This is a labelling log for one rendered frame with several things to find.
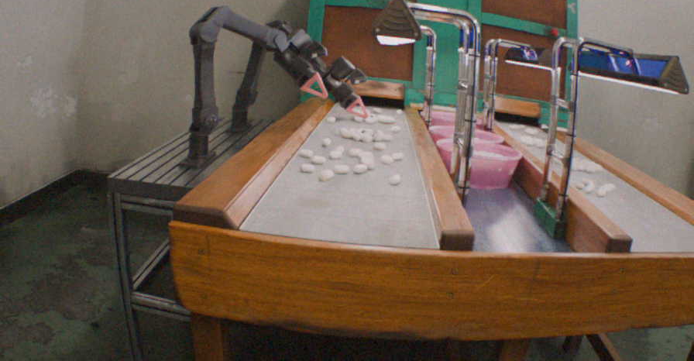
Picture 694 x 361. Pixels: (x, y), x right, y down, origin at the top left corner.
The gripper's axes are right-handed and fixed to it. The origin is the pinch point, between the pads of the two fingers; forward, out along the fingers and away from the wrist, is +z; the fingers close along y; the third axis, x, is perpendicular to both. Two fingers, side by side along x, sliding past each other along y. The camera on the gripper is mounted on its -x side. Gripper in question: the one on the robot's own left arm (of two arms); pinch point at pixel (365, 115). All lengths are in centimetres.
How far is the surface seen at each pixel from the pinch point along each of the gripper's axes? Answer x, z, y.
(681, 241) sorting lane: -44, 55, -123
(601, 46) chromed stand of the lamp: -60, 17, -103
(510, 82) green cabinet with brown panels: -57, 40, 52
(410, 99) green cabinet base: -15, 13, 52
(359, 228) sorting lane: 1, 3, -122
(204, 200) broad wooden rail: 15, -18, -124
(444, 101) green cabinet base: -26, 24, 51
